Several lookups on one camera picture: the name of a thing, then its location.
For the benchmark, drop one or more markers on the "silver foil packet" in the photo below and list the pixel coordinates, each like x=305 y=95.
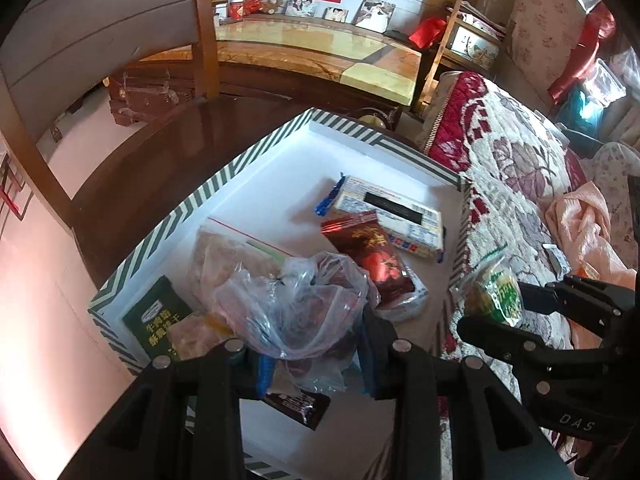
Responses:
x=556 y=258

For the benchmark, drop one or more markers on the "red bag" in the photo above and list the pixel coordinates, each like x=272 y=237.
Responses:
x=427 y=32

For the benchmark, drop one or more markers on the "framed couple photo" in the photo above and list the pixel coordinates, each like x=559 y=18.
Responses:
x=301 y=6

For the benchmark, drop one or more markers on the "wooden rack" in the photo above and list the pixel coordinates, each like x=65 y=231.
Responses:
x=450 y=15

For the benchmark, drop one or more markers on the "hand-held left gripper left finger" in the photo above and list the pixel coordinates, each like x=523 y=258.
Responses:
x=262 y=374

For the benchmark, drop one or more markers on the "green biscuit packet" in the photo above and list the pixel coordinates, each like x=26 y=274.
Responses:
x=150 y=320

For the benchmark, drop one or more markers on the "pink quilt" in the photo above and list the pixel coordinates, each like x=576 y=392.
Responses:
x=585 y=230

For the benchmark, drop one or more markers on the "floral fleece blanket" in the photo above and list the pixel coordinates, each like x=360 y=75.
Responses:
x=510 y=170

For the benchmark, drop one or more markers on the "red cloth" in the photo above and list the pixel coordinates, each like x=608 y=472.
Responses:
x=580 y=55

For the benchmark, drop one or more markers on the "floral pillow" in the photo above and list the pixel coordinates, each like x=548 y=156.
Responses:
x=615 y=170

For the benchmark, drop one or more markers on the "teal bag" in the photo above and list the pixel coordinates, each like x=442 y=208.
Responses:
x=580 y=110

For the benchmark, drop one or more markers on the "white printed box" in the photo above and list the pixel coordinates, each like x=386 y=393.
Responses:
x=475 y=47

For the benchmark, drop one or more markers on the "white packet blue ends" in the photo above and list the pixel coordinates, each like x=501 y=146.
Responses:
x=360 y=200

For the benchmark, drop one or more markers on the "large wedding photo frame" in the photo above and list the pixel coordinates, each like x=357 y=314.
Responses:
x=376 y=14

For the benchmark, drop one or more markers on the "red plush doll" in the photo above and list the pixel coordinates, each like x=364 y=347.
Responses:
x=254 y=0

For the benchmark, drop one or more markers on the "marble top wooden table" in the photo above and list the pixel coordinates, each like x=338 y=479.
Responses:
x=300 y=50

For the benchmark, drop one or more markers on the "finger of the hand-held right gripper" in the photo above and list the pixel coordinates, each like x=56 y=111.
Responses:
x=575 y=295
x=500 y=340

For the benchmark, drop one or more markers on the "red snack packet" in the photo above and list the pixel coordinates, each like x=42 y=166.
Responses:
x=375 y=255

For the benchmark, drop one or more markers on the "small photo frame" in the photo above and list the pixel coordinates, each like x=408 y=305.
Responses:
x=336 y=13

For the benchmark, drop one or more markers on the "clear plastic bag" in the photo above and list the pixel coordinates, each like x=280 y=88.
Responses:
x=300 y=310

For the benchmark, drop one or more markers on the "brown teddy bear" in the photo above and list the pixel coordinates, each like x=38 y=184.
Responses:
x=274 y=5

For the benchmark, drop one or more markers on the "small red box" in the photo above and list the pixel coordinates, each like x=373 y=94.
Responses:
x=236 y=10

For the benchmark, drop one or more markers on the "clear zip bag of crackers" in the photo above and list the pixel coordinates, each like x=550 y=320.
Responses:
x=230 y=260

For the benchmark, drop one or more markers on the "wooden chair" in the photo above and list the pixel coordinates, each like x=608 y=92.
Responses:
x=150 y=170

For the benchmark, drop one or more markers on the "striped cardboard box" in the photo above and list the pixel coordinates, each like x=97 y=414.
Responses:
x=310 y=160

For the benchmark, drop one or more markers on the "green rice cracker packet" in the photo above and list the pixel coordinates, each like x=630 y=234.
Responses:
x=500 y=295

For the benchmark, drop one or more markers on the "dark brown snack packet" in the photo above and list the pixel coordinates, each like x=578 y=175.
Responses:
x=300 y=407

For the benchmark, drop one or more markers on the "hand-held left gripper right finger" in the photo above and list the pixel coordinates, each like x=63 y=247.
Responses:
x=371 y=370

